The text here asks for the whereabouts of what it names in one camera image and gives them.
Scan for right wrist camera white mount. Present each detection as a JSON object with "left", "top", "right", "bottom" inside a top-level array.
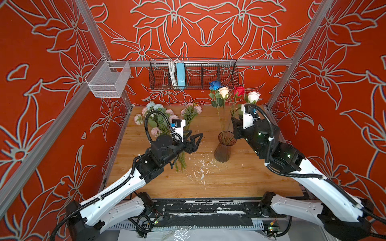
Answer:
[{"left": 241, "top": 104, "right": 260, "bottom": 129}]

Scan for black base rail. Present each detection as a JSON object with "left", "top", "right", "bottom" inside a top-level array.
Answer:
[{"left": 144, "top": 198, "right": 288, "bottom": 230}]

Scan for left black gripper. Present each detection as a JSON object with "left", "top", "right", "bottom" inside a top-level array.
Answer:
[{"left": 160, "top": 128, "right": 202, "bottom": 166}]

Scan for pink flower bunch right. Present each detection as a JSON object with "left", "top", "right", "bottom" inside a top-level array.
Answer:
[{"left": 179, "top": 102, "right": 202, "bottom": 171}]

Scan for pink white flower bunch left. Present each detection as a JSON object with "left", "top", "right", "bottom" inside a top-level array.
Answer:
[{"left": 134, "top": 101, "right": 179, "bottom": 141}]

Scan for cream peach rose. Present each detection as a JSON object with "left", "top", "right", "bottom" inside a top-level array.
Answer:
[{"left": 218, "top": 86, "right": 229, "bottom": 131}]

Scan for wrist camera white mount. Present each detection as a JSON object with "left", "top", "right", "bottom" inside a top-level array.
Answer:
[
  {"left": 241, "top": 104, "right": 260, "bottom": 129},
  {"left": 171, "top": 118, "right": 186, "bottom": 142}
]

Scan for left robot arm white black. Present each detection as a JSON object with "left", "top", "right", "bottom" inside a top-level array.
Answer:
[{"left": 49, "top": 110, "right": 203, "bottom": 241}]

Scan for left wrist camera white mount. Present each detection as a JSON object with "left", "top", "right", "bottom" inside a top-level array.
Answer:
[{"left": 171, "top": 118, "right": 186, "bottom": 142}]

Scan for light blue box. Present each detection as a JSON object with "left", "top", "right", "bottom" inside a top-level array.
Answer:
[{"left": 176, "top": 62, "right": 186, "bottom": 89}]

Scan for black wire wall basket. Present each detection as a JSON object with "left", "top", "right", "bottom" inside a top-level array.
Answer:
[{"left": 149, "top": 57, "right": 240, "bottom": 90}]

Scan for brown ribbed glass vase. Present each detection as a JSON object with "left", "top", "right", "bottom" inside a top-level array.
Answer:
[{"left": 214, "top": 131, "right": 237, "bottom": 163}]

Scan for blue rose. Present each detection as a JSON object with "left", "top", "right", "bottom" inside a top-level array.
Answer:
[{"left": 209, "top": 80, "right": 224, "bottom": 131}]

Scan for white cable bundle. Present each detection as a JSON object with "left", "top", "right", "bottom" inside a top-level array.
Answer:
[{"left": 167, "top": 59, "right": 179, "bottom": 88}]

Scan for white rose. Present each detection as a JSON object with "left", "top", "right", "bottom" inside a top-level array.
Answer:
[{"left": 245, "top": 91, "right": 261, "bottom": 104}]

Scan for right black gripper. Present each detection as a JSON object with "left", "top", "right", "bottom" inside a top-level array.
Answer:
[{"left": 231, "top": 112, "right": 269, "bottom": 158}]

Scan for white mesh wall basket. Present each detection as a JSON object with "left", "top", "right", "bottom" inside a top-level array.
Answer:
[{"left": 85, "top": 56, "right": 131, "bottom": 98}]

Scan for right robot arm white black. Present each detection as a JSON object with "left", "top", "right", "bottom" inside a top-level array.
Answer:
[{"left": 231, "top": 103, "right": 386, "bottom": 241}]

